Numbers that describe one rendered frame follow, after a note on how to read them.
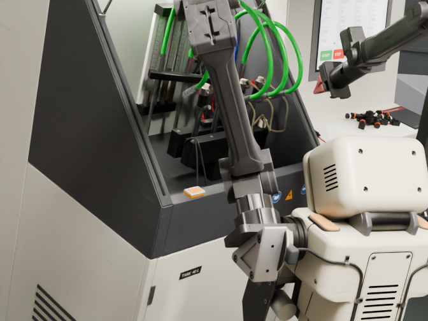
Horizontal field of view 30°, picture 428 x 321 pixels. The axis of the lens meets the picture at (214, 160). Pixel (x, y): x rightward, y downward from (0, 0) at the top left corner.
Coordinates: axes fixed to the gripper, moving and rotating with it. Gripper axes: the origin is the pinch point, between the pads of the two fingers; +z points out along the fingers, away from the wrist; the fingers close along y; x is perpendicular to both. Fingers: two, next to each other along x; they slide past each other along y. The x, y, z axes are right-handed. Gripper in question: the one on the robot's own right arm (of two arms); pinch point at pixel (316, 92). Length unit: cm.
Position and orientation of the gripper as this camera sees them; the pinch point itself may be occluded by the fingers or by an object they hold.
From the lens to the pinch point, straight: 220.9
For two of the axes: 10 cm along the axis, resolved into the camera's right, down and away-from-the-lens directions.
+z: -5.0, 3.1, 8.1
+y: -2.0, -9.5, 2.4
